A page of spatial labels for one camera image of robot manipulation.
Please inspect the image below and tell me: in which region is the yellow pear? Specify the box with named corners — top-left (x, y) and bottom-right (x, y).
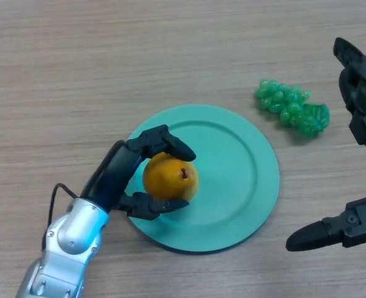
top-left (142, 151), bottom-right (200, 201)

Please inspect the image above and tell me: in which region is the green grape bunch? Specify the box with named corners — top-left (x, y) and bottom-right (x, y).
top-left (254, 79), bottom-right (331, 137)

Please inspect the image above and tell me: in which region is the teal green round plate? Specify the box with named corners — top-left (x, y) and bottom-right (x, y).
top-left (125, 104), bottom-right (280, 255)

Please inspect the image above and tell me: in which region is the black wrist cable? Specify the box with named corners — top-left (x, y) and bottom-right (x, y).
top-left (41, 183), bottom-right (78, 252)

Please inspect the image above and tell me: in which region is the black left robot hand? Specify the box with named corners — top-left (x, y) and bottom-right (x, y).
top-left (80, 124), bottom-right (198, 222)

